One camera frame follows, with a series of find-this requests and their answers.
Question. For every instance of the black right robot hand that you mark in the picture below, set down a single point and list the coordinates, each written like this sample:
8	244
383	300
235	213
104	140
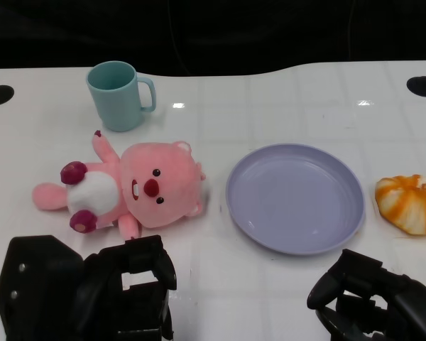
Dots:
408	305

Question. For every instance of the teal plastic mug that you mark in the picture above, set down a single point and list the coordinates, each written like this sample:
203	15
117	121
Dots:
117	103

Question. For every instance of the orange and white bread toy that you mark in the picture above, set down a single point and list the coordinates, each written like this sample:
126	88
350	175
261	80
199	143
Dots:
410	209

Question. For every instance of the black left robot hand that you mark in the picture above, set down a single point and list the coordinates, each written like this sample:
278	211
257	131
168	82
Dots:
42	291

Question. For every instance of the lavender plastic plate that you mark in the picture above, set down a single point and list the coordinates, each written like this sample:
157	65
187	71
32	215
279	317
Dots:
294	199

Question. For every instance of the pink plush beaver doll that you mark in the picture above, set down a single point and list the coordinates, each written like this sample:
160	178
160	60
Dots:
170	188

